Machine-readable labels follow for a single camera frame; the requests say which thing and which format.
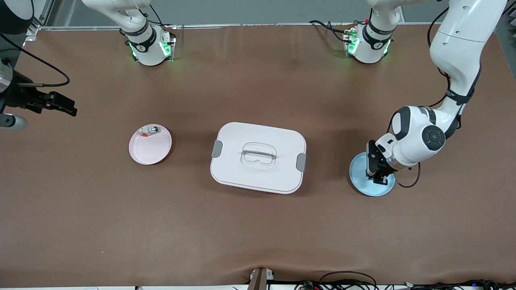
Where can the aluminium frame profile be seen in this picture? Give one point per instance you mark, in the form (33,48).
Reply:
(40,16)

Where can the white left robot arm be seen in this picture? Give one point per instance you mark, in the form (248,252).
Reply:
(459,40)

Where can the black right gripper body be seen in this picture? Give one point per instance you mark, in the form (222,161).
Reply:
(18,98)

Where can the light blue round plate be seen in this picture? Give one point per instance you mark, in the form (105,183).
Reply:
(363,183)

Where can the green push-button switch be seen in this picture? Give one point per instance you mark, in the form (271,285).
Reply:
(153,129)

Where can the grey table edge bracket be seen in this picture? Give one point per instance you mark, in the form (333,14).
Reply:
(260,278)

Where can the white lidded storage box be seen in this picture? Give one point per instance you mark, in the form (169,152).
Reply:
(258,177)

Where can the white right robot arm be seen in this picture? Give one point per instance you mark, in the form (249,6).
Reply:
(149,48)

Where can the pink round plate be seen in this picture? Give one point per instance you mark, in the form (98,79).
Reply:
(151,151)

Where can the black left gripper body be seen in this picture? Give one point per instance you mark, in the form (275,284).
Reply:
(380,169)

